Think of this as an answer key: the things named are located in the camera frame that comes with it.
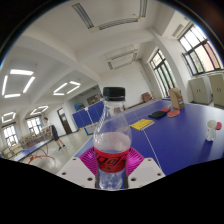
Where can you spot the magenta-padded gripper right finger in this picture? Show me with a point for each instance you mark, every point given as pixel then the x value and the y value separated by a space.
pixel 145 171

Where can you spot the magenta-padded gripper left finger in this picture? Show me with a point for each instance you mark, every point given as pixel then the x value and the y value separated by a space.
pixel 75 171

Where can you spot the clear red-labelled drink bottle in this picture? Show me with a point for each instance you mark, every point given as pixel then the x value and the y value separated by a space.
pixel 111 140

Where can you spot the yellow book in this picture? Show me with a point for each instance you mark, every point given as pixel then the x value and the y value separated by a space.
pixel 142 124

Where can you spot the folded blue table tennis tables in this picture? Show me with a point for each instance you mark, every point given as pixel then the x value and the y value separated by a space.
pixel 87 115

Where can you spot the brown chair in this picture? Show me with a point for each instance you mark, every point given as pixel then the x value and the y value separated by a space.
pixel 146 97

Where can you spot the white cup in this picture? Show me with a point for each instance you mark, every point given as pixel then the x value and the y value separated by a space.
pixel 211 130

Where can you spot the brown cardboard box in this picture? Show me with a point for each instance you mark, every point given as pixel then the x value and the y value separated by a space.
pixel 176 98

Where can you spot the flat round red coaster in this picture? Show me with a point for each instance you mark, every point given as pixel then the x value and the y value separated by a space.
pixel 219 126

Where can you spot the white two-door cabinet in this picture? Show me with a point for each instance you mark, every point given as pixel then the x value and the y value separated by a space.
pixel 200 90
pixel 218 89

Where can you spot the tall black-framed glass door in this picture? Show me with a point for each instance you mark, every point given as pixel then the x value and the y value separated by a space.
pixel 162 74

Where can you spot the group of ceiling lights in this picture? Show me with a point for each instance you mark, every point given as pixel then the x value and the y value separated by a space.
pixel 20 83

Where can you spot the white ceiling air conditioner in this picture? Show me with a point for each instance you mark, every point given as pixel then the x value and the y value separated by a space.
pixel 120 57

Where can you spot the large black-framed window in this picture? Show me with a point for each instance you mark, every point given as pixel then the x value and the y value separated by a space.
pixel 200 50

